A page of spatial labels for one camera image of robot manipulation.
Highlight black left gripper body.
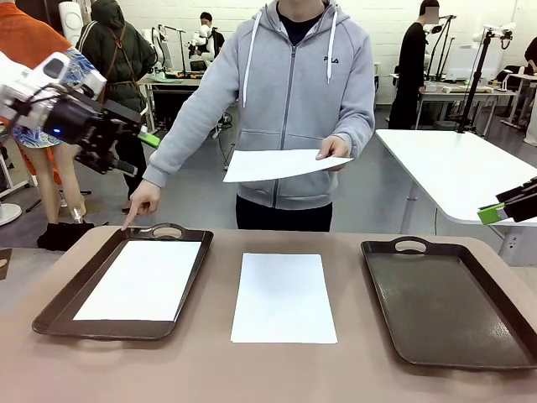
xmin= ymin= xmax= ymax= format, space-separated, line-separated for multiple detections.
xmin=44 ymin=97 xmax=106 ymax=148

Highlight white A4 paper sheet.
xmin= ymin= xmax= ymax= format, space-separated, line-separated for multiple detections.
xmin=72 ymin=239 xmax=203 ymax=323
xmin=229 ymin=252 xmax=339 ymax=344
xmin=222 ymin=149 xmax=355 ymax=184

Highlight person's right forearm grey sleeve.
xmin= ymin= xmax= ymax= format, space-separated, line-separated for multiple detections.
xmin=142 ymin=96 xmax=211 ymax=190

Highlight person's right hand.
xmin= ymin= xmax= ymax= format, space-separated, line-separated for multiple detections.
xmin=121 ymin=180 xmax=163 ymax=231

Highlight person's left hand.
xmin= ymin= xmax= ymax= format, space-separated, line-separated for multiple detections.
xmin=315 ymin=136 xmax=352 ymax=172

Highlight person in dark green coat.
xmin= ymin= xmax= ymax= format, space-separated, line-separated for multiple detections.
xmin=77 ymin=0 xmax=159 ymax=213

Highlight grey background desk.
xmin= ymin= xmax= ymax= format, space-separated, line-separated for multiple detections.
xmin=138 ymin=74 xmax=206 ymax=131

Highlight white table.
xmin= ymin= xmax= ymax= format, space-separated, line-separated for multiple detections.
xmin=375 ymin=128 xmax=537 ymax=266

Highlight black boots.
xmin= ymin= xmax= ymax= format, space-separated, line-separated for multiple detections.
xmin=36 ymin=221 xmax=96 ymax=252

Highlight figure in orange patterned clothes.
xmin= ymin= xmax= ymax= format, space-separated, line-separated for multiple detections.
xmin=0 ymin=0 xmax=100 ymax=223

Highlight white round stand base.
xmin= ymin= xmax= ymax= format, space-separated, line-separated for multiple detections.
xmin=0 ymin=203 xmax=22 ymax=227

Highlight brown plastic serving tray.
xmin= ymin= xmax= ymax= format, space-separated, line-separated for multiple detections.
xmin=32 ymin=222 xmax=214 ymax=342
xmin=360 ymin=235 xmax=537 ymax=371

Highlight distant person in black top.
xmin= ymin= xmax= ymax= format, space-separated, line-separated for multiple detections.
xmin=199 ymin=11 xmax=226 ymax=58

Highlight long background desk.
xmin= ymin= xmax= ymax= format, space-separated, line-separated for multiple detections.
xmin=389 ymin=73 xmax=519 ymax=131

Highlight black tripod pole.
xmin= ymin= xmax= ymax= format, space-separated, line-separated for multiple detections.
xmin=456 ymin=25 xmax=499 ymax=134

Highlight person in black t-shirt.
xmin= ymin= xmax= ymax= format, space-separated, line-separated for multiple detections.
xmin=524 ymin=36 xmax=537 ymax=76

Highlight person in grey hoodie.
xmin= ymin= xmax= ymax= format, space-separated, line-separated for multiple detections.
xmin=121 ymin=0 xmax=377 ymax=232

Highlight person in black clothes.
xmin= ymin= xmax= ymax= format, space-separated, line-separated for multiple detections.
xmin=388 ymin=0 xmax=441 ymax=130

